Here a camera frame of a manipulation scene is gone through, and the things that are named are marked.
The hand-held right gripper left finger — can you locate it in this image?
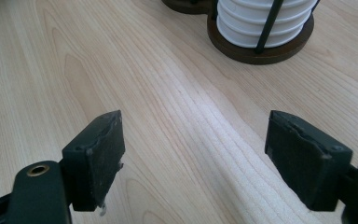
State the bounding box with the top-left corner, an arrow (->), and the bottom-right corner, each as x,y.
61,109 -> 127,213

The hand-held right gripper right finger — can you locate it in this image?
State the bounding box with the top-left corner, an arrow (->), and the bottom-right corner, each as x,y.
264,109 -> 354,213

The stack of white paper cups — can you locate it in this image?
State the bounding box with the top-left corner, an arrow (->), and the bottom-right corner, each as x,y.
215,0 -> 320,49

